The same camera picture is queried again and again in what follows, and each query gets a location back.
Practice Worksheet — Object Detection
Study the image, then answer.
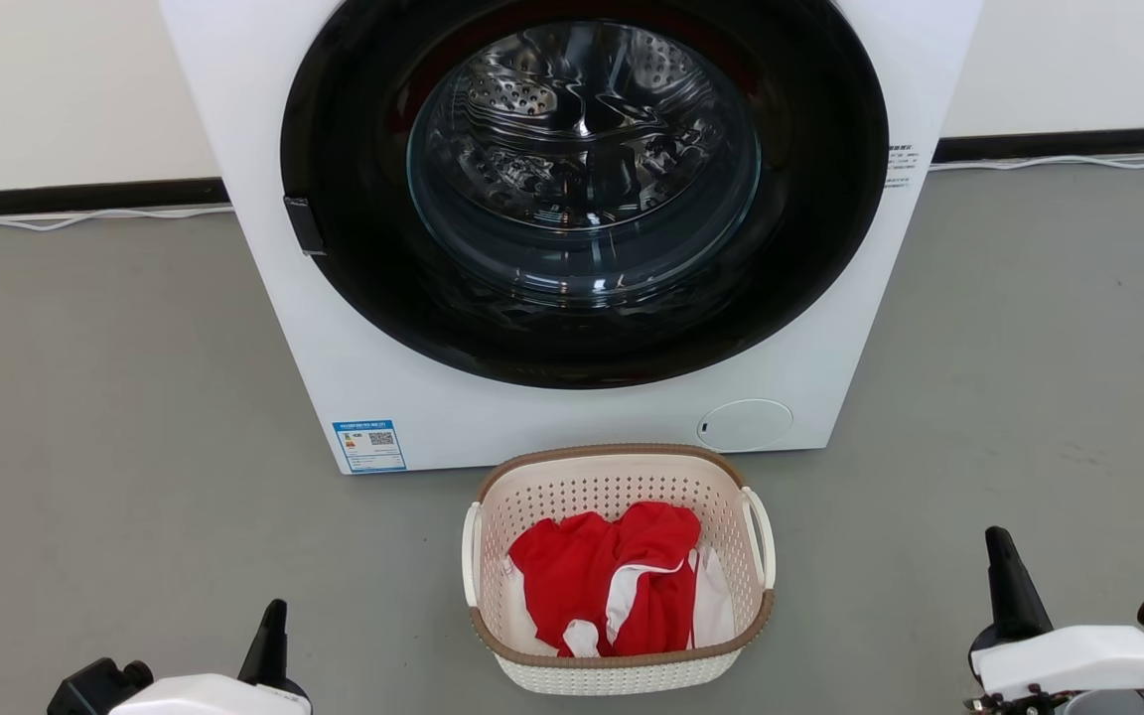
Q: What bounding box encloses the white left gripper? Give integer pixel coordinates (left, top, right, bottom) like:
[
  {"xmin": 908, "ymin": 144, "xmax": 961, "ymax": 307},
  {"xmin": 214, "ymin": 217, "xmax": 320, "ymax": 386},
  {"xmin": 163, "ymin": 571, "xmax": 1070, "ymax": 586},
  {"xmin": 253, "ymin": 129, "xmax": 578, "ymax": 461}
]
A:
[{"xmin": 107, "ymin": 599, "xmax": 313, "ymax": 715}]

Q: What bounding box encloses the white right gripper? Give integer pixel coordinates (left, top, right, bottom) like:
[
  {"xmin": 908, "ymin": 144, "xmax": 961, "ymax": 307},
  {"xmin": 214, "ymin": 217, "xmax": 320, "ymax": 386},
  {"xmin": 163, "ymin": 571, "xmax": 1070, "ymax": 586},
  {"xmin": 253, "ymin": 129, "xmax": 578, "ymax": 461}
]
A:
[{"xmin": 967, "ymin": 526, "xmax": 1144, "ymax": 715}]

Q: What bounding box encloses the cream perforated laundry basket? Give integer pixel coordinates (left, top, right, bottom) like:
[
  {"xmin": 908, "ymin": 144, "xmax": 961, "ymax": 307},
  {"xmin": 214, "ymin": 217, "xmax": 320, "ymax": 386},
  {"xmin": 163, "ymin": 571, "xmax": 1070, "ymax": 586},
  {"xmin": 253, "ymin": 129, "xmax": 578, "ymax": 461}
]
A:
[{"xmin": 461, "ymin": 444, "xmax": 778, "ymax": 695}]

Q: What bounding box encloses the blue energy label sticker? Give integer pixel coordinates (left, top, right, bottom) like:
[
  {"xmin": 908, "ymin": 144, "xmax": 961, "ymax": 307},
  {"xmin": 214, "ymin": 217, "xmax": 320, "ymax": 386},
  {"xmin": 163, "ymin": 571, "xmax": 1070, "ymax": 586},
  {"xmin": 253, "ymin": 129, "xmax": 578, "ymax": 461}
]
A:
[{"xmin": 332, "ymin": 419, "xmax": 408, "ymax": 475}]

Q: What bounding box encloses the white front-load washing machine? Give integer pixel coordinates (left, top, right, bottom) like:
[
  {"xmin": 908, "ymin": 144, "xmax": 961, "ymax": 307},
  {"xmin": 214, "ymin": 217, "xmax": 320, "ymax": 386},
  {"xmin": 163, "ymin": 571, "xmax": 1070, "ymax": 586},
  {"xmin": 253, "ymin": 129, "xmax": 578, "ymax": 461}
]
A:
[{"xmin": 157, "ymin": 0, "xmax": 985, "ymax": 476}]

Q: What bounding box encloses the red garment with white stripe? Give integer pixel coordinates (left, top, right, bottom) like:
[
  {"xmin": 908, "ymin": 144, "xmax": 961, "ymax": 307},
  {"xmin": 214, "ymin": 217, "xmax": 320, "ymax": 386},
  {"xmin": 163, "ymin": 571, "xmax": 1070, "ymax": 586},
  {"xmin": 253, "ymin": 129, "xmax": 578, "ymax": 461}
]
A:
[{"xmin": 507, "ymin": 501, "xmax": 702, "ymax": 658}]

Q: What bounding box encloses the round white filter cover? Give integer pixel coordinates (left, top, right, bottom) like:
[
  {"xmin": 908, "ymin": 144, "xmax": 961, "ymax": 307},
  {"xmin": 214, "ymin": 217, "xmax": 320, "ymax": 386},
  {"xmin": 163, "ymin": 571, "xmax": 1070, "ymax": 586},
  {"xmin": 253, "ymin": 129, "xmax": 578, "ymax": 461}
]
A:
[{"xmin": 697, "ymin": 399, "xmax": 794, "ymax": 453}]

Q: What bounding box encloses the black round glass door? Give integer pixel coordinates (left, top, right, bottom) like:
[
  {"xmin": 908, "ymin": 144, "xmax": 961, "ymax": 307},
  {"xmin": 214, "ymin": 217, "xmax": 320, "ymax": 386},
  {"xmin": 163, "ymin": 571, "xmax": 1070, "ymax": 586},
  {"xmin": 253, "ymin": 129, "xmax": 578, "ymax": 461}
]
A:
[{"xmin": 280, "ymin": 0, "xmax": 891, "ymax": 390}]

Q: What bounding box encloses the black baseboard strip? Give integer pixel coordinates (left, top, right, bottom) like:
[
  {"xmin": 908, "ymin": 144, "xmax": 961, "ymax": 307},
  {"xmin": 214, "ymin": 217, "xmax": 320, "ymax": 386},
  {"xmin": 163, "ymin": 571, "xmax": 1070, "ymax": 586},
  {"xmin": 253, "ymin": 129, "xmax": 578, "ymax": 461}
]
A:
[
  {"xmin": 0, "ymin": 177, "xmax": 230, "ymax": 216},
  {"xmin": 933, "ymin": 125, "xmax": 1144, "ymax": 164}
]

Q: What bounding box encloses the steel washing drum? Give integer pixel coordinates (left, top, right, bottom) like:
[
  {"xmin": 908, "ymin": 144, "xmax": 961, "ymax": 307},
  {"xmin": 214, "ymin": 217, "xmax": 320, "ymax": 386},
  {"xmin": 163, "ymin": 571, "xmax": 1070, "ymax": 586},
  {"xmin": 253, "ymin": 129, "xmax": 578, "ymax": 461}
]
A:
[{"xmin": 406, "ymin": 20, "xmax": 762, "ymax": 304}]

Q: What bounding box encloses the black door latch handle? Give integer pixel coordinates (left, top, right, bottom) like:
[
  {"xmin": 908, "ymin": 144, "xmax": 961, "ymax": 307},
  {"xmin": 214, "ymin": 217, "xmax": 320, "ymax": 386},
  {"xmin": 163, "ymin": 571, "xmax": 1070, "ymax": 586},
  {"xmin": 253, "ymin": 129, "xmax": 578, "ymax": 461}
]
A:
[{"xmin": 283, "ymin": 196, "xmax": 327, "ymax": 257}]

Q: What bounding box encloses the white floor cable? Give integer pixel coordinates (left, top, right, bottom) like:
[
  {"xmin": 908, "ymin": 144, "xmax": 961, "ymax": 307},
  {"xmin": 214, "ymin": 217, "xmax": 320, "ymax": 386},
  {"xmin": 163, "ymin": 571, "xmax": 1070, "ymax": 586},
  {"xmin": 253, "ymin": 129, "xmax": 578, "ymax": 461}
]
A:
[
  {"xmin": 929, "ymin": 151, "xmax": 1144, "ymax": 173},
  {"xmin": 0, "ymin": 205, "xmax": 233, "ymax": 232}
]

